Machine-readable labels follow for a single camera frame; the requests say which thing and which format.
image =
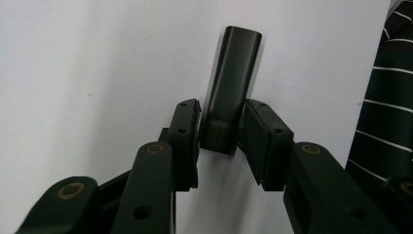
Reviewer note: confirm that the small black stick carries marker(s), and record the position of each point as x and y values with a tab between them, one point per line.
230	84

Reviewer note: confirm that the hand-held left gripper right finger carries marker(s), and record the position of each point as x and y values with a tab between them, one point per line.
269	146

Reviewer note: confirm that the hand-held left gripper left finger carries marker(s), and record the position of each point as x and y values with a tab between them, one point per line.
185	143

